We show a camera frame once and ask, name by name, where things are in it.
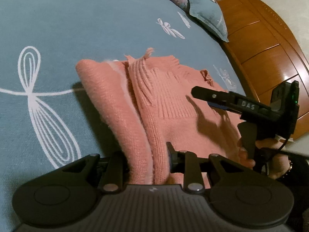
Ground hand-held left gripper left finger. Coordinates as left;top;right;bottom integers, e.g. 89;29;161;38
61;152;126;194

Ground person's right hand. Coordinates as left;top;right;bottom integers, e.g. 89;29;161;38
238;138;291;179

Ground blue floral pillow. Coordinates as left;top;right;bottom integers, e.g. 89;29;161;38
188;0;229;43

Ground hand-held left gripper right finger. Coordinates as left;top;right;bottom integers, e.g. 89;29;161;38
166;141;233;195

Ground pink striped knit sweater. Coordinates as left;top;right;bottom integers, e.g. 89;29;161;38
76;48;244;185

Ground wooden headboard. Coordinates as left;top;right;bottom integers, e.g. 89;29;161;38
208;0;309;141

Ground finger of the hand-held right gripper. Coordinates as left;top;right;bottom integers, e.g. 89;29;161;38
191;86;242;107
208;102;242;113

